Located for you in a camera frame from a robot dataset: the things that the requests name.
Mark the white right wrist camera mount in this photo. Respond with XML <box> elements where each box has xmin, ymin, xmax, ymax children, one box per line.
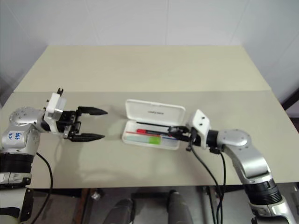
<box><xmin>185</xmin><ymin>109</ymin><xmax>212</xmax><ymax>149</ymax></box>

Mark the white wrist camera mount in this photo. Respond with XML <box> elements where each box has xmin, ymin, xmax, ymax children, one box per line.
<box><xmin>43</xmin><ymin>92</ymin><xmax>68</xmax><ymax>134</ymax></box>
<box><xmin>185</xmin><ymin>109</ymin><xmax>212</xmax><ymax>149</ymax></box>

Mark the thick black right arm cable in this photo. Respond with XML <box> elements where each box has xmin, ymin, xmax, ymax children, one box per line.
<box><xmin>186</xmin><ymin>130</ymin><xmax>221</xmax><ymax>224</ymax></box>

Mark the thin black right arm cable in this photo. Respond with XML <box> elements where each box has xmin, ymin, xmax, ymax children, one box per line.
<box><xmin>209</xmin><ymin>147</ymin><xmax>228</xmax><ymax>224</ymax></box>

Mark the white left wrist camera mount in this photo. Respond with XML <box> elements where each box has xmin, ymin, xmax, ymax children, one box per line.
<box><xmin>43</xmin><ymin>92</ymin><xmax>68</xmax><ymax>134</ymax></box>

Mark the grey metal table leg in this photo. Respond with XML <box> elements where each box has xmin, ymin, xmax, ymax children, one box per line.
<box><xmin>201</xmin><ymin>185</ymin><xmax>218</xmax><ymax>224</ymax></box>

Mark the reddish table frame bar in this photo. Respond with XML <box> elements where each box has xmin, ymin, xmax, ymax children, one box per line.
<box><xmin>80</xmin><ymin>188</ymin><xmax>91</xmax><ymax>224</ymax></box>

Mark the white hinged pencil case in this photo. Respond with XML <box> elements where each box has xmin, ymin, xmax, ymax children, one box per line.
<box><xmin>121</xmin><ymin>99</ymin><xmax>186</xmax><ymax>151</ymax></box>

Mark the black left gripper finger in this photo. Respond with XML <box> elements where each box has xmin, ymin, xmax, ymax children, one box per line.
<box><xmin>70</xmin><ymin>133</ymin><xmax>105</xmax><ymax>143</ymax></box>
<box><xmin>77</xmin><ymin>106</ymin><xmax>109</xmax><ymax>117</ymax></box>

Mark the clear glue stick green cap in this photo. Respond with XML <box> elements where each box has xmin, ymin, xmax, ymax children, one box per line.
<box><xmin>127</xmin><ymin>136</ymin><xmax>162</xmax><ymax>145</ymax></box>

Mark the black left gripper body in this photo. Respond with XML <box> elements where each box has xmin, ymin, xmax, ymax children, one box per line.
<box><xmin>57</xmin><ymin>109</ymin><xmax>82</xmax><ymax>140</ymax></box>

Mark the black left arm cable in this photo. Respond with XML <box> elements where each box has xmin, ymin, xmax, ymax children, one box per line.
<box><xmin>32</xmin><ymin>87</ymin><xmax>65</xmax><ymax>224</ymax></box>

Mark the black metal stand frame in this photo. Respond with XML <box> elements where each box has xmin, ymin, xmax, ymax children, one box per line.
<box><xmin>283</xmin><ymin>89</ymin><xmax>299</xmax><ymax>120</ymax></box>

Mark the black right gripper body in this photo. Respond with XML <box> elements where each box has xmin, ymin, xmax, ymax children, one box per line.
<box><xmin>179</xmin><ymin>126</ymin><xmax>202</xmax><ymax>147</ymax></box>

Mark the black marker with red cap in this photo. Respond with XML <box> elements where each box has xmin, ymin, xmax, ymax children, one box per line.
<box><xmin>136</xmin><ymin>128</ymin><xmax>170</xmax><ymax>136</ymax></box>

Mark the dark rounded shape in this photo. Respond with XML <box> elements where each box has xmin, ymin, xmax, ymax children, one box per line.
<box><xmin>114</xmin><ymin>198</ymin><xmax>136</xmax><ymax>224</ymax></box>
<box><xmin>167</xmin><ymin>189</ymin><xmax>199</xmax><ymax>224</ymax></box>

